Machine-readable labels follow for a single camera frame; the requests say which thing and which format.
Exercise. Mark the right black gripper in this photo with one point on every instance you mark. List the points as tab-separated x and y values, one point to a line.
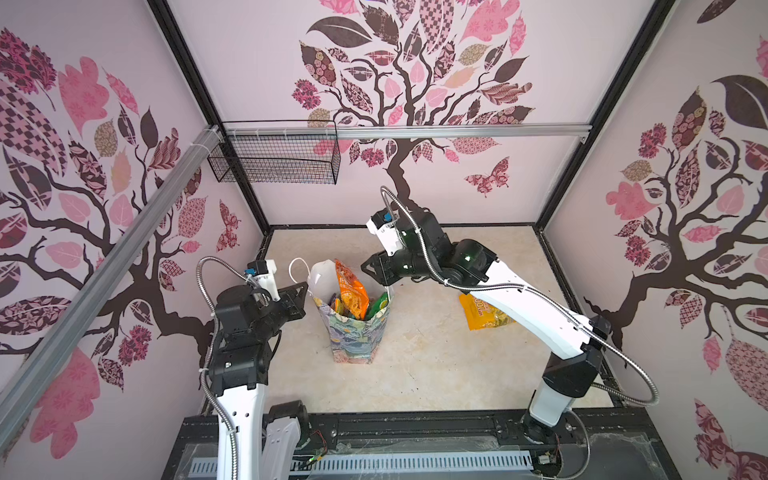
380	262

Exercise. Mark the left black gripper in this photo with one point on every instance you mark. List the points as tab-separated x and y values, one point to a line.
294	300

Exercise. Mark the green white snack bag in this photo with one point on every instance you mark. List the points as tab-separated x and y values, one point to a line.
381	303

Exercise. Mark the yellow mango snack bag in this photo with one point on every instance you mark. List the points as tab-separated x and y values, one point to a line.
481	315

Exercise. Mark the patterned paper gift bag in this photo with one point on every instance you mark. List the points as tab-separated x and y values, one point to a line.
352	341

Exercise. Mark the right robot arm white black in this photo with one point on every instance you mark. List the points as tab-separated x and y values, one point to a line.
577	344

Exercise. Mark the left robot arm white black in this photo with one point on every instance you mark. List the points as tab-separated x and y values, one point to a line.
249	312

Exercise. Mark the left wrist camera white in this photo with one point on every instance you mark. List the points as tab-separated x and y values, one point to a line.
261	273

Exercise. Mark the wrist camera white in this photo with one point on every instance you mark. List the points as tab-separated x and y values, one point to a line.
383	224
261	273

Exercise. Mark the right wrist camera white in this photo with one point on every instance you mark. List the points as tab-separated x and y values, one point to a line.
383	224

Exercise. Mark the black wire basket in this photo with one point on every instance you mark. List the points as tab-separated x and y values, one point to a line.
271	151

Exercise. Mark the aluminium rail back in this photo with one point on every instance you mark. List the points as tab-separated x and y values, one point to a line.
411	132

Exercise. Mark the aluminium rail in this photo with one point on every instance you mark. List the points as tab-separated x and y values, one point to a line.
38	371
411	132

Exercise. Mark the white slotted cable duct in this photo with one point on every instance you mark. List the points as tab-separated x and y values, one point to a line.
411	463

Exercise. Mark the aluminium rail left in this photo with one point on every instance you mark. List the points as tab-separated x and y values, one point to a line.
38	371

